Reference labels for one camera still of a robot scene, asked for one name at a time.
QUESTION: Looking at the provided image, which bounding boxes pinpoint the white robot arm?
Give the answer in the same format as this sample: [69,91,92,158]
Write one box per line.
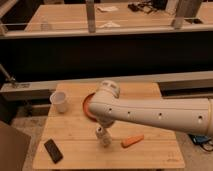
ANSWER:
[89,80,213,137]

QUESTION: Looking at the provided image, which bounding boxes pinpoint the small clear background bottle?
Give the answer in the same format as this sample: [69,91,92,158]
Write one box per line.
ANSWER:
[40,18,50,31]

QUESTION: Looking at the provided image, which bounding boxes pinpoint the orange carrot toy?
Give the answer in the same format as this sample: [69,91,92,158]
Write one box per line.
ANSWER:
[121,134,144,148]

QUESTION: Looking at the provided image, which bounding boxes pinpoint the grey right metal post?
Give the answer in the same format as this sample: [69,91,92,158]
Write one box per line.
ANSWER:
[171,0,203,29]

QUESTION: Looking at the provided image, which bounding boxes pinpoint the white paper sheet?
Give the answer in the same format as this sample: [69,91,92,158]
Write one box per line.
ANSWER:
[98,21,121,28]

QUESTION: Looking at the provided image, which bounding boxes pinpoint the grey metal post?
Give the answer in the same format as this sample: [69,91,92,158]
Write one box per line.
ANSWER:
[86,0,96,33]
[171,0,203,29]

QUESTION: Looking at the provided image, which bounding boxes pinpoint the brown cardboard box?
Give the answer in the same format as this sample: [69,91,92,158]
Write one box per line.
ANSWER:
[0,121,31,171]

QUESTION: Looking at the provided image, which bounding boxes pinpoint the black cable bundle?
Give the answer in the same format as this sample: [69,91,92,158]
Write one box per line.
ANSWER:
[127,1,155,14]

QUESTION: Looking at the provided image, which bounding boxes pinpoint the metal clamp bracket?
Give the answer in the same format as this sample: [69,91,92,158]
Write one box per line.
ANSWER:
[0,63,30,88]

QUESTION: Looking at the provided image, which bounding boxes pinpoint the black smartphone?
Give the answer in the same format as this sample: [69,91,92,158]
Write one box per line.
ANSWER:
[44,139,63,163]

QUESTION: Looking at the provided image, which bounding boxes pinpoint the orange bowl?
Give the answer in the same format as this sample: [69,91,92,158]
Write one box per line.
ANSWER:
[82,93,97,122]

